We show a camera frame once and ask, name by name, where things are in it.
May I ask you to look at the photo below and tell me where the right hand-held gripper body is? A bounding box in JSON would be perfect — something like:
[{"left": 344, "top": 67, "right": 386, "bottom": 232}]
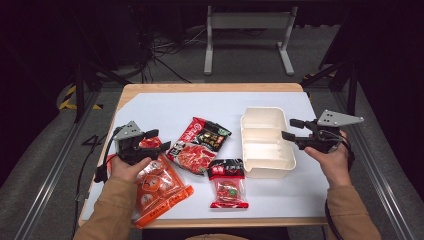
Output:
[{"left": 299, "top": 109, "right": 365, "bottom": 154}]

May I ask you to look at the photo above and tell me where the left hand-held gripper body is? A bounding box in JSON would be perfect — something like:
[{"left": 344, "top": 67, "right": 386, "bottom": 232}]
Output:
[{"left": 114, "top": 120, "right": 154, "bottom": 166}]

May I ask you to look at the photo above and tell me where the cream divided plastic container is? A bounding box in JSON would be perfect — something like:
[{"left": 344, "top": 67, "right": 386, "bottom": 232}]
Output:
[{"left": 240, "top": 106, "right": 297, "bottom": 179}]

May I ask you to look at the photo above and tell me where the red and black seasoning packet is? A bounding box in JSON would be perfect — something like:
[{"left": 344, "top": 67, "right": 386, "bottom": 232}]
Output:
[{"left": 165, "top": 116, "right": 233, "bottom": 176}]

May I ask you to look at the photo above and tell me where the large orange seasoning packet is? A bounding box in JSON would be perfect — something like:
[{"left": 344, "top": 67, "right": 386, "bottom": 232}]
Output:
[{"left": 132, "top": 136, "right": 195, "bottom": 230}]

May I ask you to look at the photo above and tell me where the person's right hand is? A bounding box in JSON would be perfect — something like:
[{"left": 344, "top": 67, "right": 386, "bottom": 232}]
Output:
[{"left": 303, "top": 130, "right": 354, "bottom": 188}]

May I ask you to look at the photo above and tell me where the person's left hand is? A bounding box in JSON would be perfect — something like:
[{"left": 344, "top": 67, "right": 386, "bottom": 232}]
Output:
[{"left": 109, "top": 154, "right": 153, "bottom": 184}]

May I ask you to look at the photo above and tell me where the white table mat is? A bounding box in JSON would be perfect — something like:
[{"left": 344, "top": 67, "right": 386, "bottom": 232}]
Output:
[{"left": 81, "top": 91, "right": 331, "bottom": 221}]

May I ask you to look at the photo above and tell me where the black tripod stand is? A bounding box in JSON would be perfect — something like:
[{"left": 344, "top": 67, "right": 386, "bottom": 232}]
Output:
[
  {"left": 71, "top": 59, "right": 132, "bottom": 123},
  {"left": 301, "top": 59, "right": 360, "bottom": 116}
]

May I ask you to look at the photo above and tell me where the yellow and black floor tape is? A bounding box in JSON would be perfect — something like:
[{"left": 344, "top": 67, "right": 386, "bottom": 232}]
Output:
[{"left": 59, "top": 85, "right": 103, "bottom": 111}]

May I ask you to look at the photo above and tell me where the small red seasoning packet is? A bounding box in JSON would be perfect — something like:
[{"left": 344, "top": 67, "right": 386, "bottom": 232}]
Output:
[{"left": 207, "top": 158, "right": 250, "bottom": 210}]

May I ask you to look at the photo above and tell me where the grey metal stand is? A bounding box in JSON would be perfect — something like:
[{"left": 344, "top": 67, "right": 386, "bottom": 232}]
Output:
[{"left": 203, "top": 5, "right": 299, "bottom": 76}]

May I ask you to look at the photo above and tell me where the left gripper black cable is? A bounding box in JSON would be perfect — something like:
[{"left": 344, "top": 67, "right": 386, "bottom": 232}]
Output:
[{"left": 72, "top": 133, "right": 118, "bottom": 231}]

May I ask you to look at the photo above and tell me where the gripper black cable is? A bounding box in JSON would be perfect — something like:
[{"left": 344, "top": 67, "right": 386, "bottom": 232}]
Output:
[
  {"left": 72, "top": 133, "right": 118, "bottom": 231},
  {"left": 324, "top": 131, "right": 356, "bottom": 240}
]

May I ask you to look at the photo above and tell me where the aluminium rail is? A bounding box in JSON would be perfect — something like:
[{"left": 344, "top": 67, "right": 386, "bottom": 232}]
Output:
[
  {"left": 14, "top": 91, "right": 101, "bottom": 240},
  {"left": 333, "top": 91, "right": 418, "bottom": 240}
]

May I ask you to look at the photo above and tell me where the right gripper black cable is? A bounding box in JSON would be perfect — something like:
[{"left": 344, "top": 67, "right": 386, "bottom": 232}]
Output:
[{"left": 324, "top": 131, "right": 356, "bottom": 240}]

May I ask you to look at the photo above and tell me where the bundle of black cables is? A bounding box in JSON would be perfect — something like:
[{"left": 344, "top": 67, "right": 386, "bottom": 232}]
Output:
[{"left": 131, "top": 6, "right": 208, "bottom": 84}]

